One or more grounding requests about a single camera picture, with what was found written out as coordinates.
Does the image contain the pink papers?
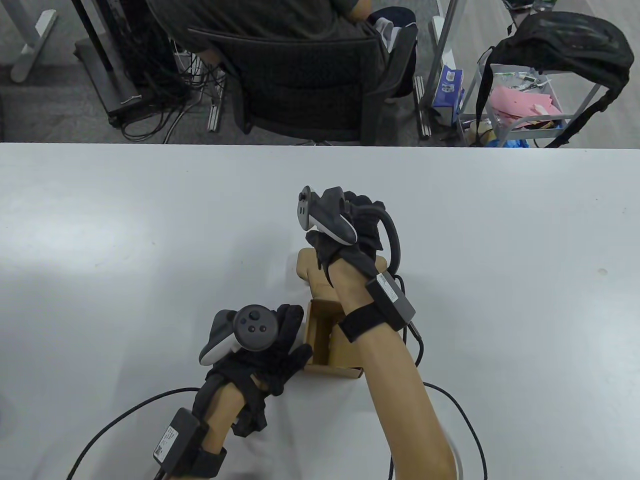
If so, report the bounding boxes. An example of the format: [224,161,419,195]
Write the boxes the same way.
[487,84,564,120]

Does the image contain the grey table frame leg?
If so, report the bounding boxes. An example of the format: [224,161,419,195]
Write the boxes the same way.
[414,0,457,140]

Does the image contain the black glove cable loop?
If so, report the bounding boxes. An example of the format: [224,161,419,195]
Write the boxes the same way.
[372,207,426,368]

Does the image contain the black wrist strap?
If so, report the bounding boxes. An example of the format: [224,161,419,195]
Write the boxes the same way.
[172,422,228,480]
[338,303,394,344]

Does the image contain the person's right hand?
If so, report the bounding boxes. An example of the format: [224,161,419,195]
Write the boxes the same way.
[306,189,389,289]

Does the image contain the black right camera cable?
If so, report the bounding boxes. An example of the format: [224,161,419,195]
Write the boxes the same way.
[389,381,489,480]

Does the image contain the person's right forearm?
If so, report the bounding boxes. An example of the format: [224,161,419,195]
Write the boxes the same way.
[330,255,458,480]

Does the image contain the blue and white box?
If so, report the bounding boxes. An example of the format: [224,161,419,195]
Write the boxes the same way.
[432,65,465,127]

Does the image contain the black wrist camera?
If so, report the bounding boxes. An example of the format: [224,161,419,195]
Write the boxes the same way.
[152,408,201,473]
[365,271,417,332]

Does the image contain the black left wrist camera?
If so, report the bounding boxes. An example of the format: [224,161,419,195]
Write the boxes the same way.
[152,408,201,473]

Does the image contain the tangle of black cables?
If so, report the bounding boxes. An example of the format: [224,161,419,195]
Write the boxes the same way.
[109,30,228,142]

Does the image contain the white desk leg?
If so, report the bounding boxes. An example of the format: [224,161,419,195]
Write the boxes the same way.
[10,0,59,84]

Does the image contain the black left camera cable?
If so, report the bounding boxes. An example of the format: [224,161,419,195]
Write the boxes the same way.
[67,387,202,480]

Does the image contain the grey hand controller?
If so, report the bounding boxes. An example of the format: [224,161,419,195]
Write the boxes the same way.
[199,304,281,368]
[297,186,358,246]

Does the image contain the white power strip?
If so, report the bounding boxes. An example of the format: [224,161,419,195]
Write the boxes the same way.
[171,42,204,85]

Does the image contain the person's left hand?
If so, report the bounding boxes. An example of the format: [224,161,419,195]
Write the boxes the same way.
[192,304,314,437]

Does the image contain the grey left hand controller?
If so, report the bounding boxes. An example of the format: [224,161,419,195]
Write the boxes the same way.
[199,304,281,368]

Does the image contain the black right wrist strap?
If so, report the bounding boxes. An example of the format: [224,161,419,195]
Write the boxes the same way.
[338,303,394,344]

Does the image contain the grey metal cart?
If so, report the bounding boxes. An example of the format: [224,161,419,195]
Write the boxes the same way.
[456,64,604,149]

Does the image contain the brown cardboard box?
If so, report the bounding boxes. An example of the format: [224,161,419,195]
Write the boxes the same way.
[296,248,390,379]

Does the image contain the black left wrist strap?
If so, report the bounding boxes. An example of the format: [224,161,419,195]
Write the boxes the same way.
[172,422,228,480]

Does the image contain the black camera cable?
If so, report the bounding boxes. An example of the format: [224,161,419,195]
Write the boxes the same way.
[389,381,489,480]
[67,387,202,480]

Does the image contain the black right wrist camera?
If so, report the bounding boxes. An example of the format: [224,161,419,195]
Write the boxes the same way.
[365,271,417,332]

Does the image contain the black office chair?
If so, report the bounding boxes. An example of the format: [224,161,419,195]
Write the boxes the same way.
[187,26,419,147]

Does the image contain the black backpack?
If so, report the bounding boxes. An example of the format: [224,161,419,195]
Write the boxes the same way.
[475,12,635,149]

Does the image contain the grey right hand controller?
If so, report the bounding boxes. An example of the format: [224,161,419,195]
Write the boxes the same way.
[297,186,358,246]

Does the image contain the person's left forearm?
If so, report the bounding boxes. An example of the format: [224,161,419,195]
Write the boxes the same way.
[202,384,251,455]

